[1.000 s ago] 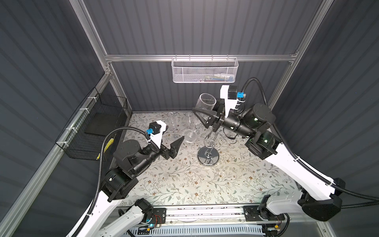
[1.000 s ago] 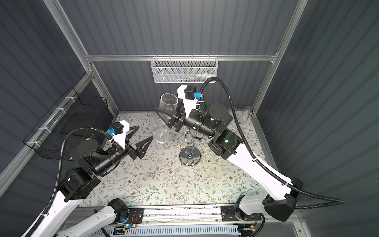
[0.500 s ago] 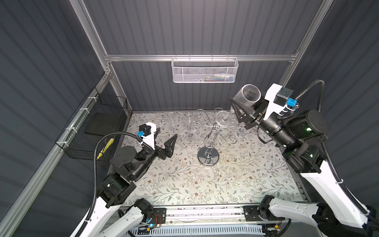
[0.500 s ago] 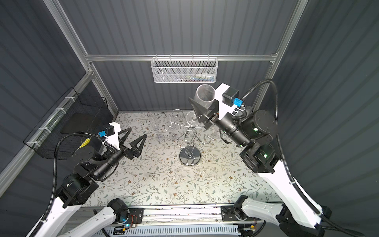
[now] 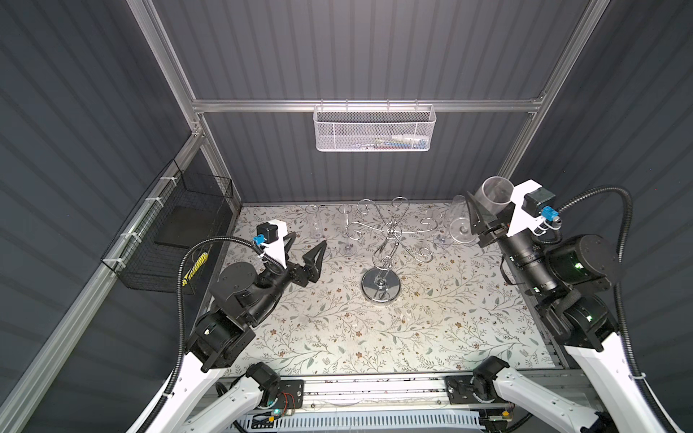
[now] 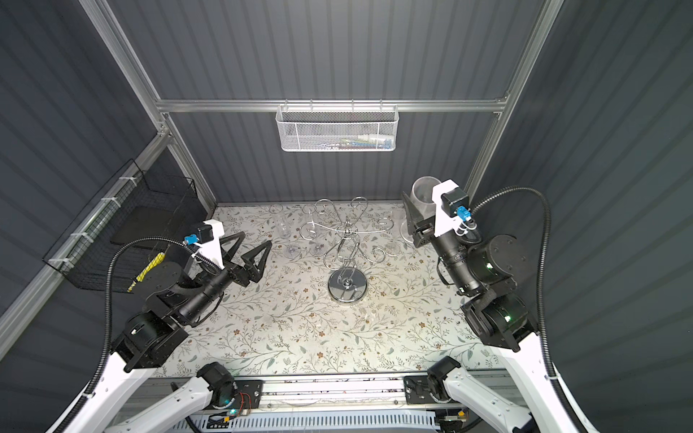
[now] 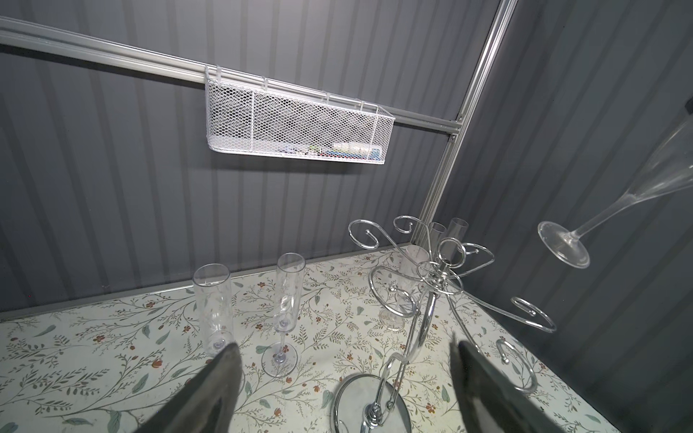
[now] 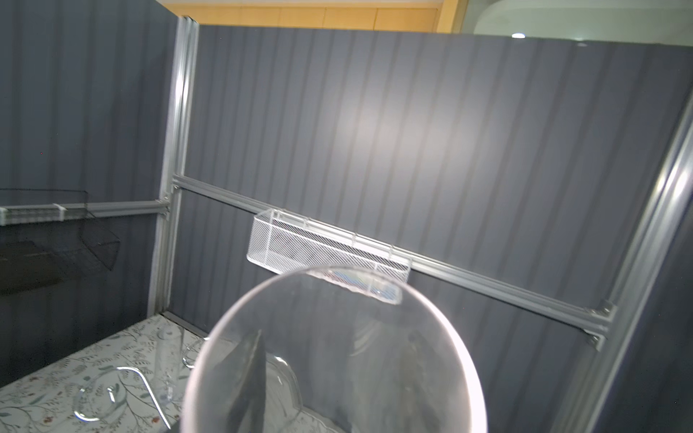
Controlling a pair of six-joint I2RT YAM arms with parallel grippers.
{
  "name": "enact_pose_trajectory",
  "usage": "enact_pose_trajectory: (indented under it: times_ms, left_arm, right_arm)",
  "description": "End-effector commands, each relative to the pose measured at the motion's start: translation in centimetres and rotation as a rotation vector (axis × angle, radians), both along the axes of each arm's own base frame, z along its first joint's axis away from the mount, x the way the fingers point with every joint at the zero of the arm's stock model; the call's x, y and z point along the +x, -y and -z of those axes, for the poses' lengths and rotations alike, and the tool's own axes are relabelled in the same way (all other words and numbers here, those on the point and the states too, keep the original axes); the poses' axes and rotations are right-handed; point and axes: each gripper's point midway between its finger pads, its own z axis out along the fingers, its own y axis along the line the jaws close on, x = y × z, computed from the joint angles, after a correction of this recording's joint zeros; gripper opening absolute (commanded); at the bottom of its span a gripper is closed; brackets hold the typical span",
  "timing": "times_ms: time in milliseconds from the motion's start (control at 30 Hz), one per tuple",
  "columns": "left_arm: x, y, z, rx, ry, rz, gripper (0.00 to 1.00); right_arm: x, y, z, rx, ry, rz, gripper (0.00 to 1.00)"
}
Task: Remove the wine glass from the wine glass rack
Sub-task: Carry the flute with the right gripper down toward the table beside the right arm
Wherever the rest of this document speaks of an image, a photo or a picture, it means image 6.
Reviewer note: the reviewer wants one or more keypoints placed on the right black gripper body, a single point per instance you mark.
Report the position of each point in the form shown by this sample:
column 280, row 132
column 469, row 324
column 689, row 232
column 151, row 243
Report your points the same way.
column 423, row 237

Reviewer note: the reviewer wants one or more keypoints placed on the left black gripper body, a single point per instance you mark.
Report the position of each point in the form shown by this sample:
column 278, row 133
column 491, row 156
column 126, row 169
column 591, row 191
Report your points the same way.
column 239, row 275

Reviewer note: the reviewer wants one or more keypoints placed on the clear wine glass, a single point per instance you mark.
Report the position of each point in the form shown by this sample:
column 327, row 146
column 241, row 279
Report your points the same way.
column 312, row 233
column 421, row 196
column 392, row 247
column 291, row 250

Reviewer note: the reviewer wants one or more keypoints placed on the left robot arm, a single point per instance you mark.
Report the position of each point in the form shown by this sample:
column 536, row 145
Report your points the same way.
column 173, row 304

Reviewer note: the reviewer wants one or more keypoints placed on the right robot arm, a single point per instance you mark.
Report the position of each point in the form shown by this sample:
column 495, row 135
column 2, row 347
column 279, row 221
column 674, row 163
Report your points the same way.
column 488, row 273

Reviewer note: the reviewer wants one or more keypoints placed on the chrome wine glass rack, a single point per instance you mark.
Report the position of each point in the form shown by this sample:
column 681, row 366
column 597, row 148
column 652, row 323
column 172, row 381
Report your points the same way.
column 347, row 284

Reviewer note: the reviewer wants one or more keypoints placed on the yellow black striped object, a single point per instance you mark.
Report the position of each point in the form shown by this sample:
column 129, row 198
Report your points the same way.
column 158, row 259

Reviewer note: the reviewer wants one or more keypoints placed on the items in white basket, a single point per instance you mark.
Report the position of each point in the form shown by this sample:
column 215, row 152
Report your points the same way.
column 361, row 143

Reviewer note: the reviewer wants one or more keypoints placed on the black pad in basket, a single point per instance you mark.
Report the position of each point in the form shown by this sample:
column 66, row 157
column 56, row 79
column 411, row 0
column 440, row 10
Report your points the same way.
column 146, row 222

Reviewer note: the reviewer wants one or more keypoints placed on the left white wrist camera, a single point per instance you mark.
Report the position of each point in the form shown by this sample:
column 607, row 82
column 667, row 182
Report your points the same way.
column 206, row 237

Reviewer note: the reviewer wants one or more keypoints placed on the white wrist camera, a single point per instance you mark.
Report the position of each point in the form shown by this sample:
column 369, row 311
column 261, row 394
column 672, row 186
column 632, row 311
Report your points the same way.
column 206, row 237
column 452, row 208

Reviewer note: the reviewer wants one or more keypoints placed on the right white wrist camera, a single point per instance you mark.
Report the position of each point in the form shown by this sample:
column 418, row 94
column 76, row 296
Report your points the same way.
column 452, row 208

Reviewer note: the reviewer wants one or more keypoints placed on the black wire wall basket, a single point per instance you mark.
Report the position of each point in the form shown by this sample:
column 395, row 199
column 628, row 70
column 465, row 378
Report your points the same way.
column 141, row 203

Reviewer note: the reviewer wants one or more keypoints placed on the white mesh wall basket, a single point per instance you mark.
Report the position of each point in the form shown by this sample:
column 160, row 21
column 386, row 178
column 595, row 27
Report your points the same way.
column 301, row 131

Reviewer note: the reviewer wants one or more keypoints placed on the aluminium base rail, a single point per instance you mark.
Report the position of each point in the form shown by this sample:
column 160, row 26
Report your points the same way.
column 342, row 392

